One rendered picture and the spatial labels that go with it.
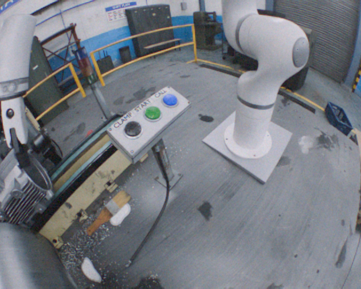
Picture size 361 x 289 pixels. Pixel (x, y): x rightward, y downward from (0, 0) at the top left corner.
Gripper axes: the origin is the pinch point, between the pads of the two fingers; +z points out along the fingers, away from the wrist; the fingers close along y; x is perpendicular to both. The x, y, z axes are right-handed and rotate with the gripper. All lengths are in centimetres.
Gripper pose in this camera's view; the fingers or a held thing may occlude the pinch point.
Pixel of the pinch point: (23, 159)
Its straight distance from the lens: 43.2
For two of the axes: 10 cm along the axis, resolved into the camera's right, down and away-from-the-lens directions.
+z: -2.1, 8.9, 4.1
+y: -7.8, -4.0, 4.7
